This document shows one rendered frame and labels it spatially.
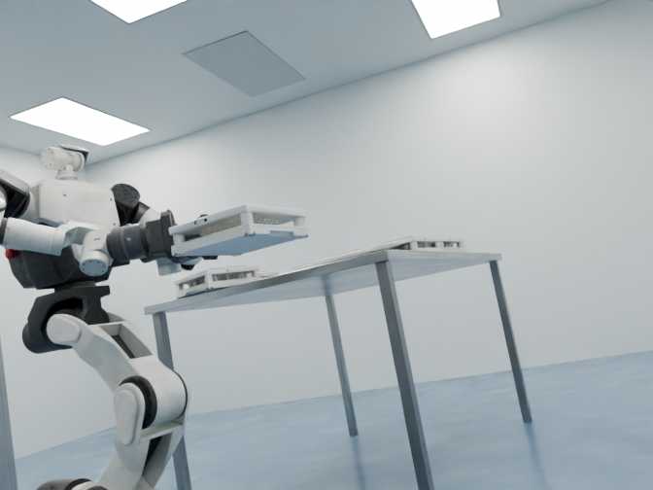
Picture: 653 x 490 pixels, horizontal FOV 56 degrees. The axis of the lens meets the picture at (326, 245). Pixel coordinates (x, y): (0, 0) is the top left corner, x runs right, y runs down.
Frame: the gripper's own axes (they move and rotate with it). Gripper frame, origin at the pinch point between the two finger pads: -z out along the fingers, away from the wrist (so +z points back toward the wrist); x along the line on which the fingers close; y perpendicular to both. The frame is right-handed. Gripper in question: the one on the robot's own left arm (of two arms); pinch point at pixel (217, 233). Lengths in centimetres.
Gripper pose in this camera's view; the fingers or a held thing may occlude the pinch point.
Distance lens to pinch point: 168.1
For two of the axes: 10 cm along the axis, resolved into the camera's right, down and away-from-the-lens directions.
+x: 1.9, 9.7, -1.3
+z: -7.6, 2.3, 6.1
